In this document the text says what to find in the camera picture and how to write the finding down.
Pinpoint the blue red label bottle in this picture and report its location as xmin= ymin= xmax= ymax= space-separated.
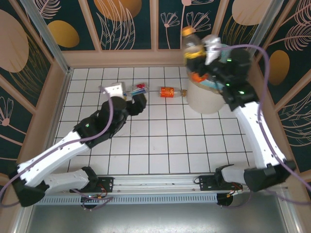
xmin=123 ymin=82 xmax=149 ymax=97

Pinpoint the orange juice bottle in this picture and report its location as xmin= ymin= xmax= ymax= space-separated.
xmin=182 ymin=26 xmax=209 ymax=83

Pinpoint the orange label clear bottle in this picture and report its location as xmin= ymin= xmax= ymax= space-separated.
xmin=159 ymin=86 xmax=188 ymax=98

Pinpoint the beige waste bin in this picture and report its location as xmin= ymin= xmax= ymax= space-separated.
xmin=187 ymin=80 xmax=225 ymax=115

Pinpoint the grey metal sheet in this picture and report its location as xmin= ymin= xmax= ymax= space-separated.
xmin=24 ymin=202 xmax=291 ymax=233

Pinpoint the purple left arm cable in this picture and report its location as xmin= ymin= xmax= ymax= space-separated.
xmin=0 ymin=86 xmax=115 ymax=212

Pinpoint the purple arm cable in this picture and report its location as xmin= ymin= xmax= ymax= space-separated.
xmin=0 ymin=86 xmax=115 ymax=212
xmin=212 ymin=44 xmax=311 ymax=209

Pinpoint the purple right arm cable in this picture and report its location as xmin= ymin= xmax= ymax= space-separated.
xmin=212 ymin=44 xmax=311 ymax=209

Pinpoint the aluminium corner post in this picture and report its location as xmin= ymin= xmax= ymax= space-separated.
xmin=20 ymin=0 xmax=73 ymax=73
xmin=245 ymin=0 xmax=280 ymax=58

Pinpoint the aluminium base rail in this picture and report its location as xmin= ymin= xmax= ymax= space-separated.
xmin=97 ymin=171 xmax=292 ymax=195

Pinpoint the white slotted cable duct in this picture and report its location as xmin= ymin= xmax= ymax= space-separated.
xmin=41 ymin=194 xmax=218 ymax=206

